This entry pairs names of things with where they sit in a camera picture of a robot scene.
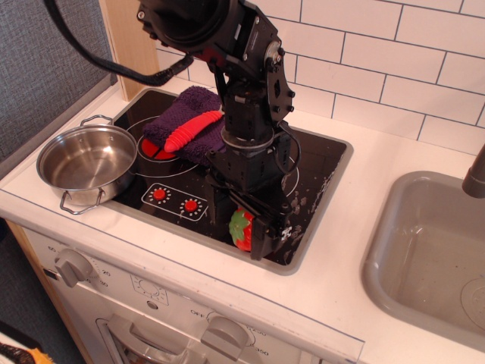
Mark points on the grey faucet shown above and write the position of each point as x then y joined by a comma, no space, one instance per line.
474,184

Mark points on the black toy stovetop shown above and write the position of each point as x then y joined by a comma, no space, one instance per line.
169,192

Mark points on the grey sink basin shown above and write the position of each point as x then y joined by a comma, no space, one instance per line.
425,265

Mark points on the orange object bottom left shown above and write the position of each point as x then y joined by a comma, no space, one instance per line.
17,355

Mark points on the red plastic strawberry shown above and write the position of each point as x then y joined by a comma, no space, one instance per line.
240,228

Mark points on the grey right oven knob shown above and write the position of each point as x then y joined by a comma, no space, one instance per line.
225,337

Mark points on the wooden side post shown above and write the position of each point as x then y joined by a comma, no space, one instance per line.
130,45

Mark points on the grey left oven knob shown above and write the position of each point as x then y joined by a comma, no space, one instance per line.
72,267

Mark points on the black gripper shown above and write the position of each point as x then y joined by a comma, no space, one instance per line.
248,174

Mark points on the white toy oven front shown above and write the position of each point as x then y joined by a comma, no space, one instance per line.
117,316

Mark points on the red handled metal spoon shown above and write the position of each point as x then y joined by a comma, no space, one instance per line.
188,131

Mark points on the purple folded towel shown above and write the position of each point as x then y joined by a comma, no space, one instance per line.
190,104

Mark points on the stainless steel pot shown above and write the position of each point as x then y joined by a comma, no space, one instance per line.
88,165

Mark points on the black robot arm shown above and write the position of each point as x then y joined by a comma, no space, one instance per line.
244,52

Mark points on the grey oven knob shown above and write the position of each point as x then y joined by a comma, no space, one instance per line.
72,267
225,337

